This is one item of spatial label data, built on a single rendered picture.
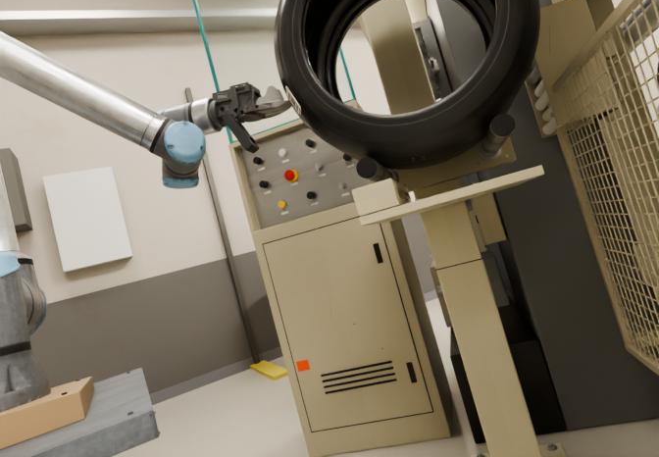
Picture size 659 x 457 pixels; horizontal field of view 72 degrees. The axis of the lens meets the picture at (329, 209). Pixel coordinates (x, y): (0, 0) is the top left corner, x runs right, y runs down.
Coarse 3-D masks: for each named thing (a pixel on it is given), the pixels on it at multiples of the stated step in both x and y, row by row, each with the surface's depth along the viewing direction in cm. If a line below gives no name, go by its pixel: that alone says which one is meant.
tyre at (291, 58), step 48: (288, 0) 99; (336, 0) 123; (480, 0) 115; (528, 0) 88; (288, 48) 99; (336, 48) 125; (528, 48) 89; (336, 96) 125; (480, 96) 89; (336, 144) 100; (384, 144) 95; (432, 144) 93
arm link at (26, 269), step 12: (0, 168) 102; (0, 180) 100; (0, 192) 99; (0, 204) 98; (0, 216) 97; (0, 228) 96; (12, 228) 99; (0, 240) 95; (12, 240) 98; (12, 252) 96; (24, 264) 96; (24, 276) 95; (36, 288) 98; (36, 300) 94; (36, 312) 94; (36, 324) 97
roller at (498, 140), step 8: (496, 120) 88; (504, 120) 87; (512, 120) 87; (488, 128) 93; (496, 128) 88; (504, 128) 87; (512, 128) 87; (488, 136) 96; (496, 136) 90; (504, 136) 88; (488, 144) 102; (496, 144) 98; (488, 152) 112; (496, 152) 114
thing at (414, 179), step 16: (480, 144) 121; (448, 160) 124; (464, 160) 122; (480, 160) 121; (496, 160) 120; (512, 160) 119; (400, 176) 127; (416, 176) 126; (432, 176) 125; (448, 176) 123; (464, 176) 124
